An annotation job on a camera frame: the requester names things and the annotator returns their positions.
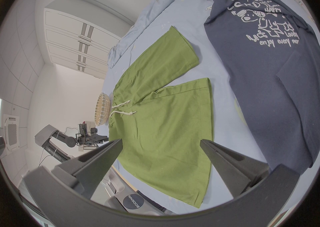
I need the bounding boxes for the round woven basket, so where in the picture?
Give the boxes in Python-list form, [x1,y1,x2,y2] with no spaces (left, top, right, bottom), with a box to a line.
[94,92,112,127]

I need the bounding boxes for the dark blue printed T-shirt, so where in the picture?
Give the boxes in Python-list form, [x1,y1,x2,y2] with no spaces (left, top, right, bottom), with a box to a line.
[202,0,320,175]

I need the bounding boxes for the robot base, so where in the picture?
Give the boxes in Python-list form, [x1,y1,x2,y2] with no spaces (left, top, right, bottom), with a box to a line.
[99,165,179,216]

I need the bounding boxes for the white wardrobe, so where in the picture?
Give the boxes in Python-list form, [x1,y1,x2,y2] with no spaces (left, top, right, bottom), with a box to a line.
[44,8,123,80]

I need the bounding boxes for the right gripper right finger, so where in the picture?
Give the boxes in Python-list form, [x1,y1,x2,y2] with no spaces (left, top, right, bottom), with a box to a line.
[200,139,270,198]

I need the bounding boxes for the white ceiling air conditioner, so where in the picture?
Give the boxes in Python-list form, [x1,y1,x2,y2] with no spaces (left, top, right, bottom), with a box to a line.
[2,113,21,152]

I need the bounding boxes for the green shorts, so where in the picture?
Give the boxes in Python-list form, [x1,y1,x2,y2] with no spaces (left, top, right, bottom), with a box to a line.
[108,26,214,209]

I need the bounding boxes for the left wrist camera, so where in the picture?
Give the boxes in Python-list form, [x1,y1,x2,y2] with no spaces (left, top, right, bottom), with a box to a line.
[77,123,98,136]

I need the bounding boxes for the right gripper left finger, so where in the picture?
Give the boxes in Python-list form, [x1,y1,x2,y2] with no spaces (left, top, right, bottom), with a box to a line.
[51,138,123,198]

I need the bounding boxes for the pale blue quilt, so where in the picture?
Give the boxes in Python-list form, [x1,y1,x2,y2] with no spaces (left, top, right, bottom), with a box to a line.
[107,0,222,69]

